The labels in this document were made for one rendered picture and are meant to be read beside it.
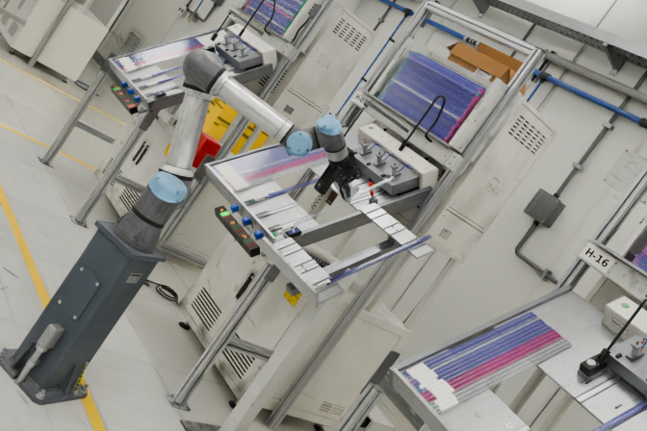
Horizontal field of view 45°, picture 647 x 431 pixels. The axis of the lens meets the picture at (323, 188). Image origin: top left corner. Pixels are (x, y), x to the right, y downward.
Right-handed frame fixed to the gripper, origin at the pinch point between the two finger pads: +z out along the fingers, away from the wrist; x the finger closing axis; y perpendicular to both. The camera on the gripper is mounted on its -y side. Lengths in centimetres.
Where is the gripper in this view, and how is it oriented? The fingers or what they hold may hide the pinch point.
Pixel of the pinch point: (345, 200)
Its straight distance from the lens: 276.9
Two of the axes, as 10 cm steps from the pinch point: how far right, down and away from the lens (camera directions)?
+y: 8.0, -5.2, 2.8
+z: 2.3, 7.1, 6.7
